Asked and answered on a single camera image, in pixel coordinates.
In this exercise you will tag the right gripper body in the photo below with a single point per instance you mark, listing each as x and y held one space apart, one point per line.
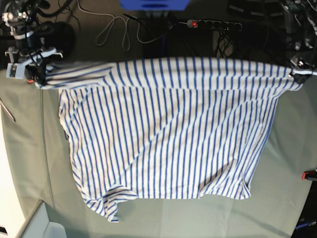
19 59

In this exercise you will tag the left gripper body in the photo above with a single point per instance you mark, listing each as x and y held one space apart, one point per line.
301 67

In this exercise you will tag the blue white striped t-shirt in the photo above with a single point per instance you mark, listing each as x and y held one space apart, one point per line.
168 128

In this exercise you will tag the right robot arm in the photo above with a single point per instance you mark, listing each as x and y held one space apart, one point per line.
28 33

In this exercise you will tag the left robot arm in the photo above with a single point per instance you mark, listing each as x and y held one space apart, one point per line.
301 34

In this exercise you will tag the black box with labels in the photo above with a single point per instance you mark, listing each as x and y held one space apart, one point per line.
253 8

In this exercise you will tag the white power strip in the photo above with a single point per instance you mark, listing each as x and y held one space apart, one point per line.
214 25

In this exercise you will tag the red black clamp right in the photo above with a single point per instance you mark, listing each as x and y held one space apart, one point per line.
310 175

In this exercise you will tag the blue box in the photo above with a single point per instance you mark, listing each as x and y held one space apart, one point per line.
138 5

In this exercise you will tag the green table cloth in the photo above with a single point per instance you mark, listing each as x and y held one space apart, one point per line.
38 156

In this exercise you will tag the white bin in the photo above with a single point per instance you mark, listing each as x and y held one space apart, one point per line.
38 224

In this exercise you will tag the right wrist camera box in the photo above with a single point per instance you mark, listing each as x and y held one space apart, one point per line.
15 71

